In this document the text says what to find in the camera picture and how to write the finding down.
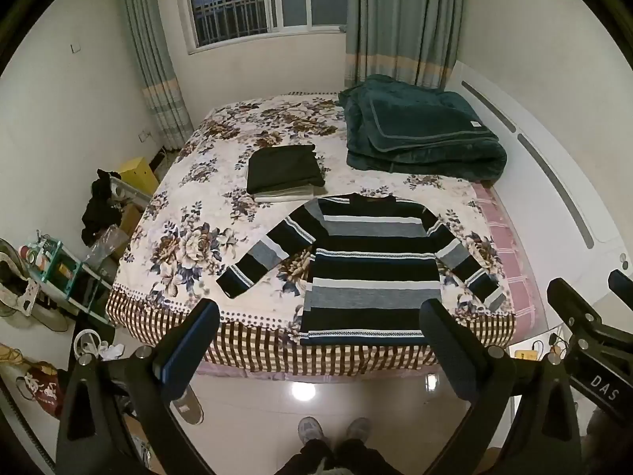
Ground person's left shoe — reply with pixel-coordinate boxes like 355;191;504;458
298;416;327;448

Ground clear plastic bag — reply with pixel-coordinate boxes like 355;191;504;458
84;225;129;264

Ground green striped curtain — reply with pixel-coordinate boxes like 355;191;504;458
343;0;466;91
116;0;195;152

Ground white headboard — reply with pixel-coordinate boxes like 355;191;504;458
445;59;633;308

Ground barred window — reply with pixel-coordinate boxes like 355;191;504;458
184;0;349;55

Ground person's right shoe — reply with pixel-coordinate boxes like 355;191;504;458
346;416;371;443

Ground striped knit sweater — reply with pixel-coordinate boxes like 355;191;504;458
216;194;506;346

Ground white round fan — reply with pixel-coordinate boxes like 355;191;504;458
73;329;107;358

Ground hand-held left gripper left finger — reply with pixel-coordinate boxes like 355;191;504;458
55;299;221;475

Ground grey slipper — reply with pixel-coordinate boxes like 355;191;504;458
171;388;205;425

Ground folded dark clothes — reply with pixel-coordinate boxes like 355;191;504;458
246;144;327;195

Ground green quilt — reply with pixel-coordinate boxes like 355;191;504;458
337;74;508;182

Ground pink checked bed sheet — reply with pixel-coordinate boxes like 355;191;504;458
470;180;545;330

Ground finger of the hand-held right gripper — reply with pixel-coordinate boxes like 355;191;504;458
546;277;604;343
608;270;633;298

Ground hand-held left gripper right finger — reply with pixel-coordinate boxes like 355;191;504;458
418;299;582;475

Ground teal shelf rack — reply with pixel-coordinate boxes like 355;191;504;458
20;230;117;327

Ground yellow box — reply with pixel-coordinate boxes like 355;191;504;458
119;156;160;196

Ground red printed bag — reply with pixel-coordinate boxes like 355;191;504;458
17;361;63;416

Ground floral bed blanket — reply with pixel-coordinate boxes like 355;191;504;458
106;91;517;374

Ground person's dark trouser legs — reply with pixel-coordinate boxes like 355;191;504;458
274;438;411;475

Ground person's shoe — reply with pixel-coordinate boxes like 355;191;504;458
346;416;371;443
298;416;327;448

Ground black cloth heap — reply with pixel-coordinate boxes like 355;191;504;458
81;169;123;247

